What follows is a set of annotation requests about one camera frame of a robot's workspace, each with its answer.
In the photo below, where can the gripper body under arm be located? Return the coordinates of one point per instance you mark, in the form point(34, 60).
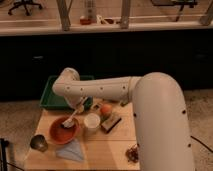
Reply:
point(80, 106)

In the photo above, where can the white dish brush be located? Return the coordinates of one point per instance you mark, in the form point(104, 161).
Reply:
point(68, 123)

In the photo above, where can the red bowl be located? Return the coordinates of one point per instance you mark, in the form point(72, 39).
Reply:
point(60, 135)

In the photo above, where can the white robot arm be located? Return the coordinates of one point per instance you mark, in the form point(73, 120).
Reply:
point(159, 111)

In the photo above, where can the white cup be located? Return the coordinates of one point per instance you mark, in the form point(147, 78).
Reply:
point(92, 122)

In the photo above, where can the orange fruit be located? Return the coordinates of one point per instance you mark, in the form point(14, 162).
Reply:
point(106, 109)

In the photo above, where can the brown block sponge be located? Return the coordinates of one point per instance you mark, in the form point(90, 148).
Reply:
point(109, 123)

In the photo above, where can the green plastic tray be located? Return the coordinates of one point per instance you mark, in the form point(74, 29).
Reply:
point(50, 101)

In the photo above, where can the light blue cloth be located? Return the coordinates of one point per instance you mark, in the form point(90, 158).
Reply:
point(71, 151)

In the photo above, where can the small metal cup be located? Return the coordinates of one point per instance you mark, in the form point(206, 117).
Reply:
point(38, 142)

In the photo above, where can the red and white bottle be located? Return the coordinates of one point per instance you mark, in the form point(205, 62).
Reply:
point(89, 16)

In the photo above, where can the black office chair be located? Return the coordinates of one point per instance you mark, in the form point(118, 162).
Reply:
point(24, 3)

